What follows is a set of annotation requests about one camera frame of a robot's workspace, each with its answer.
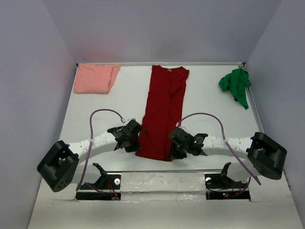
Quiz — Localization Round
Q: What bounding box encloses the red t-shirt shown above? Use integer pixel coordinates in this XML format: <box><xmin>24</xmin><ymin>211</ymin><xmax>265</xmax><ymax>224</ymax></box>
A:
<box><xmin>135</xmin><ymin>65</ymin><xmax>189</xmax><ymax>161</ymax></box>

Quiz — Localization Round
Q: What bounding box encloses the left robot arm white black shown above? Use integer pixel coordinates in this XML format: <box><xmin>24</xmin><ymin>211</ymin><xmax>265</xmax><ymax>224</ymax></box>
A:
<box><xmin>37</xmin><ymin>119</ymin><xmax>142</xmax><ymax>193</ymax></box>

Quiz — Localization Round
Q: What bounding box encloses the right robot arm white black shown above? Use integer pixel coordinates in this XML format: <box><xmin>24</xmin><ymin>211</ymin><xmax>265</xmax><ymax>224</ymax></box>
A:
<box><xmin>169</xmin><ymin>127</ymin><xmax>287</xmax><ymax>187</ymax></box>

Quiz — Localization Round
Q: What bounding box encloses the folded pink t-shirt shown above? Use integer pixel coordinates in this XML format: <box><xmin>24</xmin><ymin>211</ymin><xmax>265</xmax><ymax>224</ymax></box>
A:
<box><xmin>74</xmin><ymin>63</ymin><xmax>120</xmax><ymax>94</ymax></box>

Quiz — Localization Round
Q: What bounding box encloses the green t-shirt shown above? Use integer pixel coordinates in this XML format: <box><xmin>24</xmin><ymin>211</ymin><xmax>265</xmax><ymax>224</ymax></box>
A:
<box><xmin>218</xmin><ymin>68</ymin><xmax>252</xmax><ymax>110</ymax></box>

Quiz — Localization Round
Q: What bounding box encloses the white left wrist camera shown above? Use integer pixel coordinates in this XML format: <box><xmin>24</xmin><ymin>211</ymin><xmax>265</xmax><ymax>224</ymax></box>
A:
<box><xmin>121</xmin><ymin>117</ymin><xmax>135</xmax><ymax>124</ymax></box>

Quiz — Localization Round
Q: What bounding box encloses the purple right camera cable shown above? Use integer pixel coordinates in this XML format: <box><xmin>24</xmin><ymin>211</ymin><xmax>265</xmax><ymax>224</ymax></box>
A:
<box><xmin>175</xmin><ymin>113</ymin><xmax>262</xmax><ymax>198</ymax></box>

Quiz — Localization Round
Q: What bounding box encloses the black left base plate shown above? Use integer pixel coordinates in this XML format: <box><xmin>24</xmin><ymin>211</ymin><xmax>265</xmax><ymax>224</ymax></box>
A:
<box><xmin>75</xmin><ymin>173</ymin><xmax>122</xmax><ymax>201</ymax></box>

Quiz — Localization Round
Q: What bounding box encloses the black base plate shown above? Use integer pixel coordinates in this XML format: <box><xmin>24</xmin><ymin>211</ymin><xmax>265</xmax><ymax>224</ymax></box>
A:
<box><xmin>205</xmin><ymin>173</ymin><xmax>251</xmax><ymax>200</ymax></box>
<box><xmin>75</xmin><ymin>173</ymin><xmax>122</xmax><ymax>201</ymax></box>

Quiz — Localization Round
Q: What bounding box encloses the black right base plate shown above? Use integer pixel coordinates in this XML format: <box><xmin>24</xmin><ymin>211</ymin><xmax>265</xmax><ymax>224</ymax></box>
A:
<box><xmin>205</xmin><ymin>173</ymin><xmax>251</xmax><ymax>200</ymax></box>

